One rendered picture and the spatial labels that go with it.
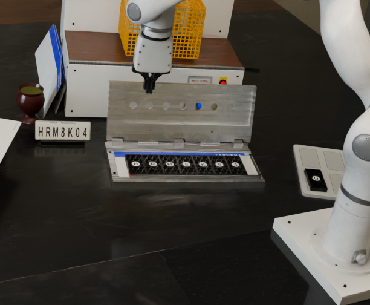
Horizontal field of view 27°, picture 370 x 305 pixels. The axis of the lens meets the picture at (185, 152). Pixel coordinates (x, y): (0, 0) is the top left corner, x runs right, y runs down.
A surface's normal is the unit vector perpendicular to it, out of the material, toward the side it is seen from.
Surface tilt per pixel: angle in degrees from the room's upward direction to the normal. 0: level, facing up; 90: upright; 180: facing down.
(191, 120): 75
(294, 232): 0
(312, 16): 90
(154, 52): 90
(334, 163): 0
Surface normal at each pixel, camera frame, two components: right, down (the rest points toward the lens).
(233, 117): 0.22, 0.32
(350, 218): -0.47, 0.41
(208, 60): 0.14, -0.84
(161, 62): 0.20, 0.52
